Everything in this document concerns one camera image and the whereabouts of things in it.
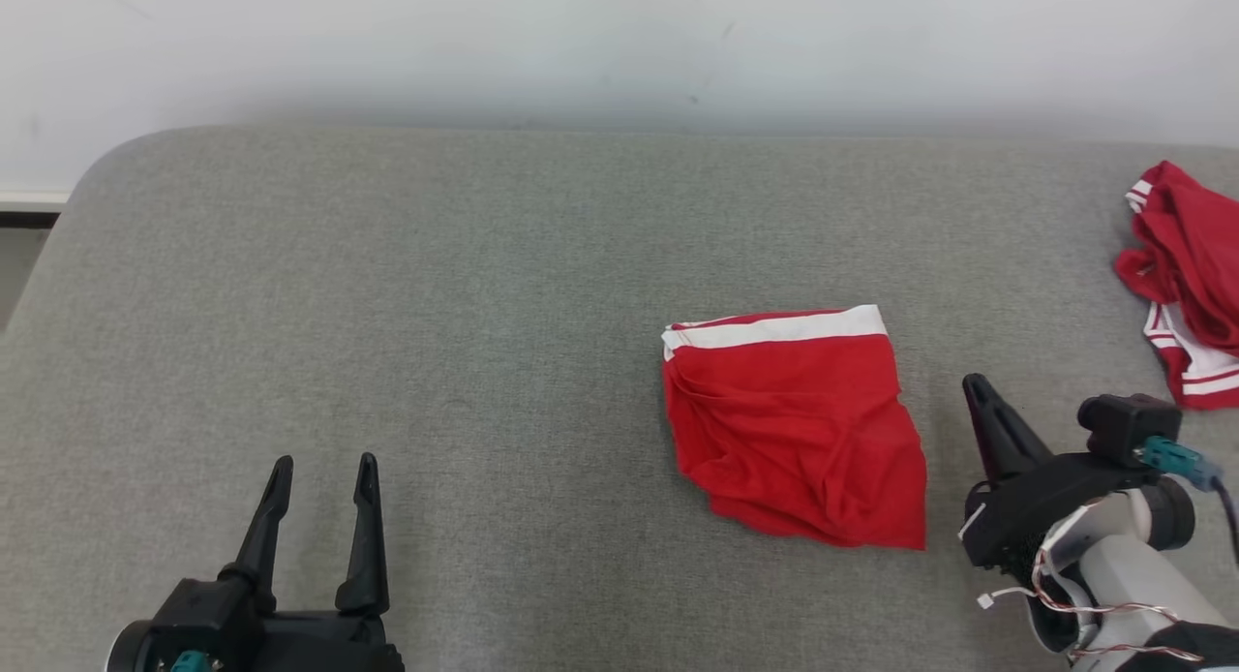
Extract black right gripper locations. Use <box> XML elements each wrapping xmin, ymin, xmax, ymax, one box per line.
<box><xmin>961</xmin><ymin>373</ymin><xmax>1158</xmax><ymax>568</ymax></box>

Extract grey fabric sofa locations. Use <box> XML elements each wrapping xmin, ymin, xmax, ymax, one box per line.
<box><xmin>0</xmin><ymin>125</ymin><xmax>1239</xmax><ymax>672</ymax></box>

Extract dark camera cable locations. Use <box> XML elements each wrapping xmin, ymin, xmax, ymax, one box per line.
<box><xmin>1210</xmin><ymin>478</ymin><xmax>1239</xmax><ymax>566</ymax></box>

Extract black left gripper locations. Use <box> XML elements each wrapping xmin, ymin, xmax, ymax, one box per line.
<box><xmin>221</xmin><ymin>453</ymin><xmax>406</xmax><ymax>672</ymax></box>

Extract red shorts with white stripe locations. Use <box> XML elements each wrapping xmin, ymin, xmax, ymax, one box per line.
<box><xmin>661</xmin><ymin>304</ymin><xmax>928</xmax><ymax>552</ymax></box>

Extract white wall baseboard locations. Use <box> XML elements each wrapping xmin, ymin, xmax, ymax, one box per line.
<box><xmin>0</xmin><ymin>190</ymin><xmax>71</xmax><ymax>229</ymax></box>

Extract thin red white wires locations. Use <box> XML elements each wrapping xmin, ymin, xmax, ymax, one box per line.
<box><xmin>976</xmin><ymin>541</ymin><xmax>1206</xmax><ymax>665</ymax></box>

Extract red Bulls basketball jersey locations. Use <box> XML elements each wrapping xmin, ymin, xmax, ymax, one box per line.
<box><xmin>1113</xmin><ymin>161</ymin><xmax>1239</xmax><ymax>412</ymax></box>

